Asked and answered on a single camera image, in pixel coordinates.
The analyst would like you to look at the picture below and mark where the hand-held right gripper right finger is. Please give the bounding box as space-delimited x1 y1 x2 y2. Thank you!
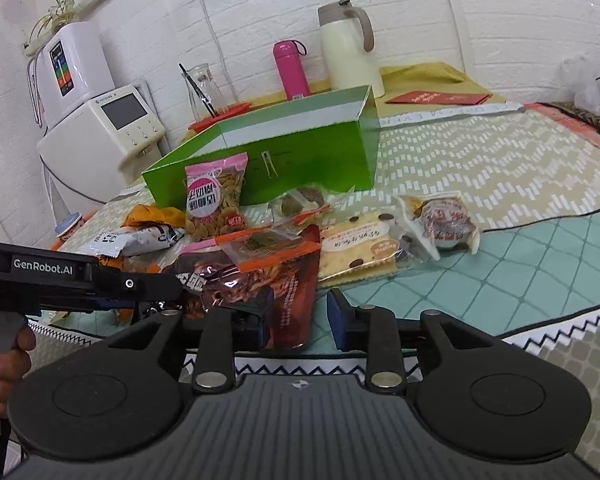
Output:
327 289 503 393

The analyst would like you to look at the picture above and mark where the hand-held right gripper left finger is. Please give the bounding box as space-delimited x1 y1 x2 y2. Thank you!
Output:
97 295 275 393

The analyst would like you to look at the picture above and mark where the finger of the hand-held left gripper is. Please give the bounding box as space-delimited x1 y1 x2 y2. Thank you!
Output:
96 266 197 307

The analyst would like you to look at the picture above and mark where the dark brown snack bag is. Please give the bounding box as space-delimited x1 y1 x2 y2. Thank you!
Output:
162 224 322 352

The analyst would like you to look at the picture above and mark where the orange snack packet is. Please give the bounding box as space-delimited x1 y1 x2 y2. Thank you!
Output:
99 255 167 276
122 203 187 232

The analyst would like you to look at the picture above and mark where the clear packet with orange header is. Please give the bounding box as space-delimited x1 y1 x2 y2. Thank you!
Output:
219 226 322 272

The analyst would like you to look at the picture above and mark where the pink seed snack packet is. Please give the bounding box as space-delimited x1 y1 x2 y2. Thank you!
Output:
184 154 249 242

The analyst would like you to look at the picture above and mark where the clear braised egg packet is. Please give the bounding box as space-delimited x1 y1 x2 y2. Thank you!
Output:
264 184 357 227

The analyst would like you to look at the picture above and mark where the green cardboard box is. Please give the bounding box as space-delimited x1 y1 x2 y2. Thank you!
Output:
141 85 381 209

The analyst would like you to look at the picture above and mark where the person's left hand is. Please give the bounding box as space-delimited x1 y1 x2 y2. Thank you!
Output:
0 327 37 417

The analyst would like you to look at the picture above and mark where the flat orange snack packet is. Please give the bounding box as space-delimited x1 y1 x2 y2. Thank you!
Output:
99 255 167 276

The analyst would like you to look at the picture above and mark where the white black snack packet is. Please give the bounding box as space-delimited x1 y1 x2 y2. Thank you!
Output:
88 224 187 259

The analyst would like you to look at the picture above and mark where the small jar with blue lid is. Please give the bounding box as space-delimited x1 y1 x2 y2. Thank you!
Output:
54 213 85 241

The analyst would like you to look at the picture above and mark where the white appliance with screen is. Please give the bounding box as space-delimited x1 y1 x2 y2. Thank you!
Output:
36 81 169 207

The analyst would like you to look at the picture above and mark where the red plastic basket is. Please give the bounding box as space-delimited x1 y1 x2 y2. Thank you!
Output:
188 101 254 134

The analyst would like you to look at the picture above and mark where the glass pitcher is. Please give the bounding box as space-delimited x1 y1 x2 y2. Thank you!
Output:
181 63 229 122

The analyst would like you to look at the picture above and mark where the white water purifier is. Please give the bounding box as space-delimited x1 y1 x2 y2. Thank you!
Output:
34 22 117 132

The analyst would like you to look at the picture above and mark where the white printed paper strip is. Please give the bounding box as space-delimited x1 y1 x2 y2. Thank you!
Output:
377 100 524 129

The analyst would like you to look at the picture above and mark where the red envelope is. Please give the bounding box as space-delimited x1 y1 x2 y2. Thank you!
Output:
384 90 494 106

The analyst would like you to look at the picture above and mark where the pink thermos bottle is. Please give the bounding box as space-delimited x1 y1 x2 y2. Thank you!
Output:
272 40 312 101

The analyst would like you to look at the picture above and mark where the cream thermal jug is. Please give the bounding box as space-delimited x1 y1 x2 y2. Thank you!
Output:
317 1 386 99

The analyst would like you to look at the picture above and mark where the green potted plant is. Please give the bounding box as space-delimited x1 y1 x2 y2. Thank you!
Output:
24 0 94 57

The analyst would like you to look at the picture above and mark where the leopard print cloth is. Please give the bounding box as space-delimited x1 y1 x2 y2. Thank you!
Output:
544 102 600 147

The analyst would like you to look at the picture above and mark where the clear plastic bag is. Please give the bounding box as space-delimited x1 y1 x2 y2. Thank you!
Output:
559 54 600 117

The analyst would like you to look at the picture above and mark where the metal hose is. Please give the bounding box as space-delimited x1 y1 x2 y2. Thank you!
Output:
26 56 49 132

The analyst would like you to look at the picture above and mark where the black cable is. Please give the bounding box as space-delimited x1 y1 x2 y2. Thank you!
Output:
480 199 600 234

